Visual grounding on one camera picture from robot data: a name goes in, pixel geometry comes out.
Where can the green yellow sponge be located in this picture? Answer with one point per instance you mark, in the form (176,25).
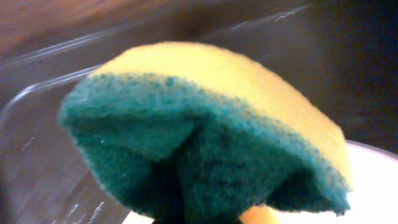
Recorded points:
(185,132)

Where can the white plate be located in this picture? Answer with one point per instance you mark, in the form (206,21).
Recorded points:
(374,198)

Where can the large dark serving tray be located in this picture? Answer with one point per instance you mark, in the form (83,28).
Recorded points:
(342,55)

